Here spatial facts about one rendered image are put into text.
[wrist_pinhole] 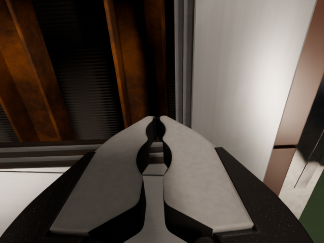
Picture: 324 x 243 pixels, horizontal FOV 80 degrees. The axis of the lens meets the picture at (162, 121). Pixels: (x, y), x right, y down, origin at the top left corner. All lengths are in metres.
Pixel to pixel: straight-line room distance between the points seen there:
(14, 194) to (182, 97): 0.25
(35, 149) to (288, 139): 0.31
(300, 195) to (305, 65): 0.45
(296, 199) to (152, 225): 0.43
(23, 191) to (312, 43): 0.36
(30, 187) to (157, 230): 0.18
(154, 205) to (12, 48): 0.34
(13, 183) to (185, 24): 0.27
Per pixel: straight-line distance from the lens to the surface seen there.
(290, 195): 0.63
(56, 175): 0.27
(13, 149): 0.31
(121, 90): 0.32
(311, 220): 2.24
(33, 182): 0.30
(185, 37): 0.18
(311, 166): 0.57
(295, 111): 0.26
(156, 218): 0.31
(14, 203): 0.34
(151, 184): 0.25
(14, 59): 0.43
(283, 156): 0.29
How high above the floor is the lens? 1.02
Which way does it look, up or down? 60 degrees down
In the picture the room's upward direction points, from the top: 180 degrees counter-clockwise
